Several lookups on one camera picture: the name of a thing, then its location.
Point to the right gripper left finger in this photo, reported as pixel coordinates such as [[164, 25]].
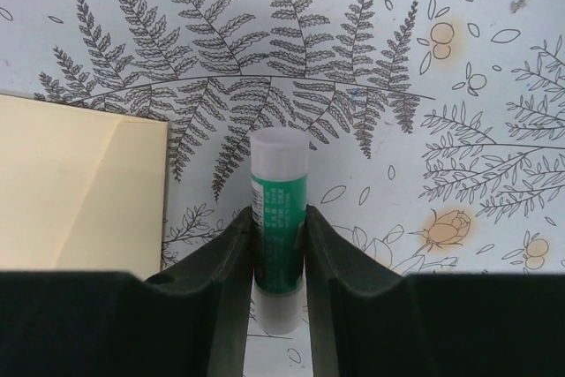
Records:
[[191, 319]]

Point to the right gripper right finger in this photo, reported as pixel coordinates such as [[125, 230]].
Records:
[[366, 320]]

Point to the beige paper envelope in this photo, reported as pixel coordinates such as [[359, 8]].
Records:
[[80, 189]]

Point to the green white glue stick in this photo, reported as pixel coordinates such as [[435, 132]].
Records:
[[279, 170]]

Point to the floral patterned table mat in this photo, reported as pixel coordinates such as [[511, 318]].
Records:
[[435, 128]]

